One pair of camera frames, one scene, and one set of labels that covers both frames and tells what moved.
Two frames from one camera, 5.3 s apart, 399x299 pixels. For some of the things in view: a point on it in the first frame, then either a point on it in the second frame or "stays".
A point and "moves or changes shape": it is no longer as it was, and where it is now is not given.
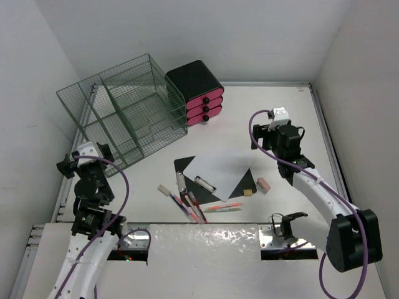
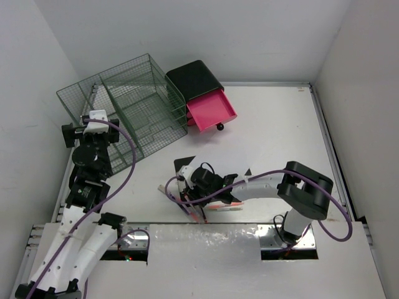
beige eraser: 163,189 stays
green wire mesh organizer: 131,109 stays
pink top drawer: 210,95 moves or changes shape
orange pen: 229,205 stays
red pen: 197,204 stays
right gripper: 259,132 → 192,189
